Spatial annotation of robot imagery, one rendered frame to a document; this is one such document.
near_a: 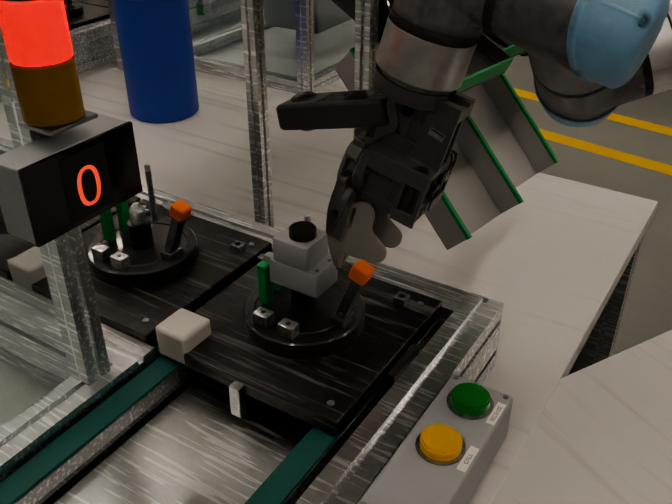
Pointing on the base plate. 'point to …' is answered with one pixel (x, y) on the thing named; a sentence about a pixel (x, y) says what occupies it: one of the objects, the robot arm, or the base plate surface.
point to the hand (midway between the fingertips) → (335, 252)
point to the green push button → (470, 399)
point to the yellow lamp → (49, 93)
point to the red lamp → (35, 32)
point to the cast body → (302, 259)
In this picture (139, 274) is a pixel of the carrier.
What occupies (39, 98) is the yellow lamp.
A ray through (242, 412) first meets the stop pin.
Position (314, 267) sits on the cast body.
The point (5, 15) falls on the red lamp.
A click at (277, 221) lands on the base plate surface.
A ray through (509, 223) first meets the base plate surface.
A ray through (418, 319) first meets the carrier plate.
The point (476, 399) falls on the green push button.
